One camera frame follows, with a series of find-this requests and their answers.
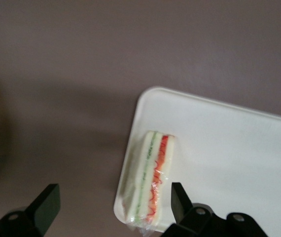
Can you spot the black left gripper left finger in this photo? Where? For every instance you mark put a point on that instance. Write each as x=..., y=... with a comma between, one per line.
x=44, y=209

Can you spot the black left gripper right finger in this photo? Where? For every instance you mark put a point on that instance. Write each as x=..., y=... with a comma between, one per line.
x=180, y=205

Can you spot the triangle sandwich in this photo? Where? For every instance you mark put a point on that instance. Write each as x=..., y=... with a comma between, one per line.
x=146, y=182

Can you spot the beige plastic tray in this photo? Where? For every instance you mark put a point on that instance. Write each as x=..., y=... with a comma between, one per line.
x=229, y=160

